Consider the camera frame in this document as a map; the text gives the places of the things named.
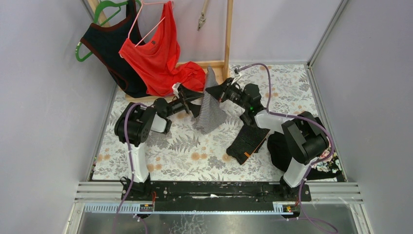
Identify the grey striped underwear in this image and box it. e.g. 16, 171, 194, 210
195, 66, 227, 135

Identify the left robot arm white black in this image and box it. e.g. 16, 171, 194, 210
114, 83, 204, 183

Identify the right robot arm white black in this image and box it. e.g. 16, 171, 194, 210
206, 78, 335, 188

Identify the black underwear orange trim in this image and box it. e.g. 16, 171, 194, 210
226, 125, 269, 165

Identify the green plastic hanger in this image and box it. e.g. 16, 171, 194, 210
75, 0, 141, 62

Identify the floral patterned table mat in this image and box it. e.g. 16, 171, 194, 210
92, 64, 318, 181

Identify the dark tank top red trim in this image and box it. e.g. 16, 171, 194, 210
80, 0, 148, 98

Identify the wooden clothes rack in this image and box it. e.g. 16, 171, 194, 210
87, 0, 234, 103

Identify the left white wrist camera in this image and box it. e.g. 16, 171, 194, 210
172, 82, 181, 97

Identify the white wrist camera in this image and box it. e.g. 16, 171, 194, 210
172, 82, 181, 97
231, 67, 242, 85

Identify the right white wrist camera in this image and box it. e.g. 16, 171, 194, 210
231, 67, 242, 85

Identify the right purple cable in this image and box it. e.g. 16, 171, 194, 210
233, 62, 339, 234

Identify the purple cable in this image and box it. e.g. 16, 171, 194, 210
233, 62, 339, 234
111, 102, 148, 234

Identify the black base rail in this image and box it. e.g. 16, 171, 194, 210
120, 177, 312, 212

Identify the pink wire hanger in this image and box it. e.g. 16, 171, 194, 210
128, 0, 174, 47

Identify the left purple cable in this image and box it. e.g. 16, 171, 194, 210
111, 102, 148, 234

